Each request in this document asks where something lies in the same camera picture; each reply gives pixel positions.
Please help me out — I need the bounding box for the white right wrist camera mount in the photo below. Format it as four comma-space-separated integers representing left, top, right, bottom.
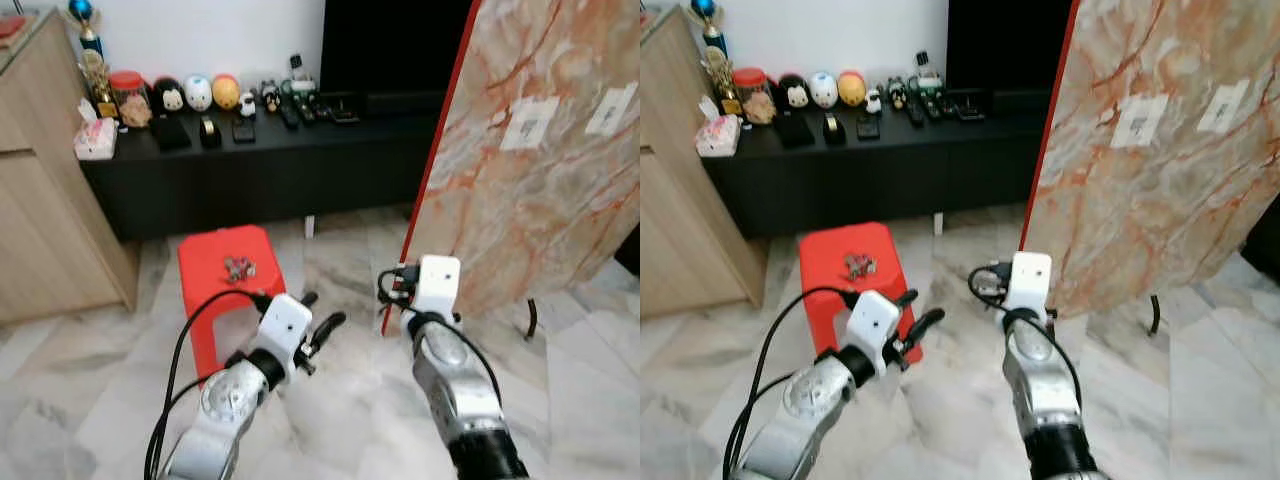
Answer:
1003, 250, 1055, 320
409, 254, 464, 324

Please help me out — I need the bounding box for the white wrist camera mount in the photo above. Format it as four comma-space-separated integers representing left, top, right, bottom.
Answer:
1003, 250, 1055, 320
254, 292, 315, 384
844, 288, 903, 378
409, 254, 464, 324

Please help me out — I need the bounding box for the light wood cabinet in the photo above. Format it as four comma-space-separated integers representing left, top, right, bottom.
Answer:
0, 8, 142, 327
640, 8, 767, 322

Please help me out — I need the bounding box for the black low tv bench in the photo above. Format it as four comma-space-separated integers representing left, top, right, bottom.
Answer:
79, 104, 447, 242
699, 108, 1052, 242

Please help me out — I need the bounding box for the gold trophy with blue ball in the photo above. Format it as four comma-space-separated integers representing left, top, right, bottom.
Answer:
64, 0, 117, 122
688, 0, 739, 119

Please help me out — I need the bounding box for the red plastic stool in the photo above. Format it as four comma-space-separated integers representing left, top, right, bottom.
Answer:
176, 224, 289, 387
797, 221, 927, 357

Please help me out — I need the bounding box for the yellow round plush toy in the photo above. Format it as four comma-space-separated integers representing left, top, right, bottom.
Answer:
835, 69, 868, 108
210, 73, 243, 112

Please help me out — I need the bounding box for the clear jar with red lid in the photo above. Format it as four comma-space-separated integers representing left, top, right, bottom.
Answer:
107, 69, 152, 130
730, 66, 773, 127

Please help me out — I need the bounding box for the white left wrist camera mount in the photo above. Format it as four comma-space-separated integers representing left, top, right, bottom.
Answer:
844, 288, 903, 378
254, 292, 315, 384

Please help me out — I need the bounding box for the green and white desk gadget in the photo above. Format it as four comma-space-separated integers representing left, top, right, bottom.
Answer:
906, 50, 947, 99
279, 54, 320, 102

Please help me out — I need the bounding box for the white paper label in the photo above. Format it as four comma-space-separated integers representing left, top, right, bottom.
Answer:
584, 81, 639, 137
1196, 79, 1252, 134
499, 96, 562, 152
1109, 94, 1170, 150

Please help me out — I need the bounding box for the black round plush toy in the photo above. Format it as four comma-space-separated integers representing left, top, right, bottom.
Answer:
775, 73, 812, 113
149, 77, 187, 117

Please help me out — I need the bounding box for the black television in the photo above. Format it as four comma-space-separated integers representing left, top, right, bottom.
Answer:
319, 0, 477, 117
944, 0, 1082, 117

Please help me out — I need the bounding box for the marble pattern folding table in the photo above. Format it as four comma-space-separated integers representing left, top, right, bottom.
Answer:
1019, 0, 1280, 322
381, 0, 641, 337

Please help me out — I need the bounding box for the black wallet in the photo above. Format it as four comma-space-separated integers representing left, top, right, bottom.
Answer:
773, 111, 816, 150
149, 114, 192, 152

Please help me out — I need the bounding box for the white round plush toy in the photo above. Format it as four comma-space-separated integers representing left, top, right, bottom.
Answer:
807, 70, 840, 110
182, 74, 215, 114

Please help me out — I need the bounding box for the pink tissue box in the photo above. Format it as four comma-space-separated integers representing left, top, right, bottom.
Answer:
695, 110, 742, 159
72, 114, 120, 162

